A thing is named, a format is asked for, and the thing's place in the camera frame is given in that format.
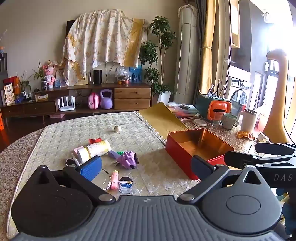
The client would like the yellow long-neck toy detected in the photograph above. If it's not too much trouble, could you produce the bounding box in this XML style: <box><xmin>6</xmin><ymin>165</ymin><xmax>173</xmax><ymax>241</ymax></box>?
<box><xmin>263</xmin><ymin>48</ymin><xmax>292</xmax><ymax>143</ymax></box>

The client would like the pink plush doll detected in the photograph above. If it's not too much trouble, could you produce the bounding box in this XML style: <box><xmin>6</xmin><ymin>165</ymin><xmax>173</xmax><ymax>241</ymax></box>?
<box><xmin>43</xmin><ymin>60</ymin><xmax>58</xmax><ymax>89</ymax></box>

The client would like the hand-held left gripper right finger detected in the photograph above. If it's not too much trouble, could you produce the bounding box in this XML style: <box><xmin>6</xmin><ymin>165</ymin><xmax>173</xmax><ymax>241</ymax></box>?
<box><xmin>177</xmin><ymin>155</ymin><xmax>264</xmax><ymax>206</ymax></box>

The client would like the orange red paper bag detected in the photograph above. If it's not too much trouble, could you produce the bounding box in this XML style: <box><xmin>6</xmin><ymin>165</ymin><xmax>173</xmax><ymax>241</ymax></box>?
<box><xmin>3</xmin><ymin>76</ymin><xmax>21</xmax><ymax>95</ymax></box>

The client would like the tall potted plant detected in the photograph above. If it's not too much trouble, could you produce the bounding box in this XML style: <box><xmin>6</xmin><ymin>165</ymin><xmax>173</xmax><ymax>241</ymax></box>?
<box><xmin>138</xmin><ymin>15</ymin><xmax>177</xmax><ymax>104</ymax></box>

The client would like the green mug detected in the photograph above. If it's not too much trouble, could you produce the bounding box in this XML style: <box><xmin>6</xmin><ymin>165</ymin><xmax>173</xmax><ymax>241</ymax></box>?
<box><xmin>221</xmin><ymin>113</ymin><xmax>239</xmax><ymax>130</ymax></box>

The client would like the floral cloth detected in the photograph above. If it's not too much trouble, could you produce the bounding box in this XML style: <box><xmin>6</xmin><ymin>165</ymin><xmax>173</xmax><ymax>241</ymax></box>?
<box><xmin>62</xmin><ymin>9</ymin><xmax>151</xmax><ymax>82</ymax></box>

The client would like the yellow curtain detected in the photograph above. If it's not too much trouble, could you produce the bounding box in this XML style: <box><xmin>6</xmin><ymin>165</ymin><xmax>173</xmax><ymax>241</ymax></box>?
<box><xmin>198</xmin><ymin>0</ymin><xmax>232</xmax><ymax>96</ymax></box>

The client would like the white standing air conditioner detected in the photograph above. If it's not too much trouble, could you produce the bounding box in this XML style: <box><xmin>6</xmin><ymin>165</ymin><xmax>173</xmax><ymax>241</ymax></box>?
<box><xmin>173</xmin><ymin>6</ymin><xmax>202</xmax><ymax>105</ymax></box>

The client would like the black television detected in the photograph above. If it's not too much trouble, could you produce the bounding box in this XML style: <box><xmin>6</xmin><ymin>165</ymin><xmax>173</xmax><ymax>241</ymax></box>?
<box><xmin>67</xmin><ymin>20</ymin><xmax>77</xmax><ymax>39</ymax></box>

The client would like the glass cup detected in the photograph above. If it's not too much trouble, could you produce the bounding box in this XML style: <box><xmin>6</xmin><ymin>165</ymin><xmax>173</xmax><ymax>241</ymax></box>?
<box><xmin>211</xmin><ymin>111</ymin><xmax>224</xmax><ymax>127</ymax></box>

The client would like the white crumpled packet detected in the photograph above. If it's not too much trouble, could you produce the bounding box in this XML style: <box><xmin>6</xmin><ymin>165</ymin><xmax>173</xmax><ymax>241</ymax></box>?
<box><xmin>255</xmin><ymin>132</ymin><xmax>271</xmax><ymax>143</ymax></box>

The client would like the round silver tin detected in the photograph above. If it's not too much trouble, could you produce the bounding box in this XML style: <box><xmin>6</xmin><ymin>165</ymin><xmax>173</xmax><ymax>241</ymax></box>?
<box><xmin>91</xmin><ymin>168</ymin><xmax>112</xmax><ymax>191</ymax></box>

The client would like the pink toy suitcase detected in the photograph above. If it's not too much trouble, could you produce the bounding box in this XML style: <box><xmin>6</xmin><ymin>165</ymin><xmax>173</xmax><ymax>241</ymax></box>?
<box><xmin>87</xmin><ymin>92</ymin><xmax>100</xmax><ymax>109</ymax></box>

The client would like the white cable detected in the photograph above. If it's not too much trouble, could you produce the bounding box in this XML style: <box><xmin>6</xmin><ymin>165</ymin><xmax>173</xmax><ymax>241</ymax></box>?
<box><xmin>65</xmin><ymin>158</ymin><xmax>80</xmax><ymax>168</ymax></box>

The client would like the purple ridged toy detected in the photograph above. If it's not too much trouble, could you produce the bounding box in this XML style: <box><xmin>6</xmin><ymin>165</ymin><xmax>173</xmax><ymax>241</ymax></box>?
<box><xmin>118</xmin><ymin>150</ymin><xmax>139</xmax><ymax>170</ymax></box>

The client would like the cream snack box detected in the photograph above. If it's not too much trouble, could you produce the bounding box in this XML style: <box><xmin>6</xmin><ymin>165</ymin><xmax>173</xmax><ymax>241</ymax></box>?
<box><xmin>3</xmin><ymin>84</ymin><xmax>15</xmax><ymax>106</ymax></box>

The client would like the small potted plant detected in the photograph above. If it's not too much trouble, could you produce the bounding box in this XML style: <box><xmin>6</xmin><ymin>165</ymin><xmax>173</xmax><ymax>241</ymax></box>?
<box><xmin>32</xmin><ymin>62</ymin><xmax>48</xmax><ymax>90</ymax></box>

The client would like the yellow white bottle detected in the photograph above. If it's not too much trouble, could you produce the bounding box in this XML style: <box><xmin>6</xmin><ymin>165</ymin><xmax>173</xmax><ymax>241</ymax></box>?
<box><xmin>80</xmin><ymin>140</ymin><xmax>112</xmax><ymax>163</ymax></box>

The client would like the red tin box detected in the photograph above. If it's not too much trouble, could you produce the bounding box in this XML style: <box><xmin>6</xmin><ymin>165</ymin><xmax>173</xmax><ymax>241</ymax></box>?
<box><xmin>165</xmin><ymin>128</ymin><xmax>235</xmax><ymax>180</ymax></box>

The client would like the small black-lidded jar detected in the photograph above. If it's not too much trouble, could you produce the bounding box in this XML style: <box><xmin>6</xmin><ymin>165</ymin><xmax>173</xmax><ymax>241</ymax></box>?
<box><xmin>118</xmin><ymin>176</ymin><xmax>133</xmax><ymax>194</ymax></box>

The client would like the cream quilted mat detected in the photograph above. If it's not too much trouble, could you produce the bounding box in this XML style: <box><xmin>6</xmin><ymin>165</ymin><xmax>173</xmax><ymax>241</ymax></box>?
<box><xmin>6</xmin><ymin>111</ymin><xmax>204</xmax><ymax>239</ymax></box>

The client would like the pink lip balm tube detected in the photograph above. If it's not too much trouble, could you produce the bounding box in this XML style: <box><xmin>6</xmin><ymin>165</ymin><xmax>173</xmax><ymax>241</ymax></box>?
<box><xmin>111</xmin><ymin>170</ymin><xmax>119</xmax><ymax>190</ymax></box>

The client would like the orange crumpled wrapper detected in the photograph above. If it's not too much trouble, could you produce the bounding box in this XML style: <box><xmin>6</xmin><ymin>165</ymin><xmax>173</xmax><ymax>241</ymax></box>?
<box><xmin>237</xmin><ymin>131</ymin><xmax>255</xmax><ymax>140</ymax></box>

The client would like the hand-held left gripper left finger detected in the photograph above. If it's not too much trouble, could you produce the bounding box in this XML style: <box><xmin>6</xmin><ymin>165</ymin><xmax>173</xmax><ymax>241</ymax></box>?
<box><xmin>35</xmin><ymin>155</ymin><xmax>116</xmax><ymax>206</ymax></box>

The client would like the clear snack bag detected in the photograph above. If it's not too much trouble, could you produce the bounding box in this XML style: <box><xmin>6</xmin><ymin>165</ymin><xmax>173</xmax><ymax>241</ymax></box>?
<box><xmin>115</xmin><ymin>67</ymin><xmax>130</xmax><ymax>85</ymax></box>

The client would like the pink rectangular block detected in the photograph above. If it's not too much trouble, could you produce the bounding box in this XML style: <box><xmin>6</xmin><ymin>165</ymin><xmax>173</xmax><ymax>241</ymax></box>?
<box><xmin>73</xmin><ymin>146</ymin><xmax>85</xmax><ymax>163</ymax></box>

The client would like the purple kettlebell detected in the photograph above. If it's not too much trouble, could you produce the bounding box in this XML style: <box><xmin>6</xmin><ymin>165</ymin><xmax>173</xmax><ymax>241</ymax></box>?
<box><xmin>100</xmin><ymin>89</ymin><xmax>114</xmax><ymax>109</ymax></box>

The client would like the white router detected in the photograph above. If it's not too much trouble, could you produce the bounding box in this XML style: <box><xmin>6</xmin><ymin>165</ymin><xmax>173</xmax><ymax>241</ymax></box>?
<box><xmin>57</xmin><ymin>97</ymin><xmax>76</xmax><ymax>112</ymax></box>

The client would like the wooden TV cabinet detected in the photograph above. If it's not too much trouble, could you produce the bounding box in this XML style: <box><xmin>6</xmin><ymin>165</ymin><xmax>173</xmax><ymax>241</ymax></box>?
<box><xmin>0</xmin><ymin>82</ymin><xmax>153</xmax><ymax>124</ymax></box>

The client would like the yellow wood-grain mat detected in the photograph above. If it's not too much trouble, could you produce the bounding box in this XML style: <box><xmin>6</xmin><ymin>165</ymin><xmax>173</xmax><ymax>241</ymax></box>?
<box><xmin>138</xmin><ymin>101</ymin><xmax>190</xmax><ymax>140</ymax></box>

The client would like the brown patterned tablecloth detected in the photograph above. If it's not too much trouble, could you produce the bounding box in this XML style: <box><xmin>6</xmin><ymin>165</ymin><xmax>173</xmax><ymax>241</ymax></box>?
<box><xmin>0</xmin><ymin>111</ymin><xmax>263</xmax><ymax>241</ymax></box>

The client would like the round beige coaster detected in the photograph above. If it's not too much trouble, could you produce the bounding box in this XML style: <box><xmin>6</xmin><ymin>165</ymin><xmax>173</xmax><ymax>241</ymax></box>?
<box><xmin>192</xmin><ymin>118</ymin><xmax>208</xmax><ymax>127</ymax></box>

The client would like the blue photo card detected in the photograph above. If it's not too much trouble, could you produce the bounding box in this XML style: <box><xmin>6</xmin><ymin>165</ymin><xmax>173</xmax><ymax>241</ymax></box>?
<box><xmin>129</xmin><ymin>67</ymin><xmax>143</xmax><ymax>83</ymax></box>

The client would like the person's right hand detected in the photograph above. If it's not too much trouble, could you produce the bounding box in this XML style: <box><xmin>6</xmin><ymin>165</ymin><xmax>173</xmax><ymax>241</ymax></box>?
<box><xmin>276</xmin><ymin>187</ymin><xmax>296</xmax><ymax>234</ymax></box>

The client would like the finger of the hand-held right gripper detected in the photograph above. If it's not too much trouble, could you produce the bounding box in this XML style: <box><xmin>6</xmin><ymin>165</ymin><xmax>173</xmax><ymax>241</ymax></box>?
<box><xmin>255</xmin><ymin>142</ymin><xmax>296</xmax><ymax>155</ymax></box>
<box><xmin>224</xmin><ymin>150</ymin><xmax>296</xmax><ymax>171</ymax></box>

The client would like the green orange utensil holder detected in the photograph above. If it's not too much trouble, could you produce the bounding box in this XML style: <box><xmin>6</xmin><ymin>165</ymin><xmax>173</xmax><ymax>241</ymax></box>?
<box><xmin>195</xmin><ymin>94</ymin><xmax>232</xmax><ymax>122</ymax></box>

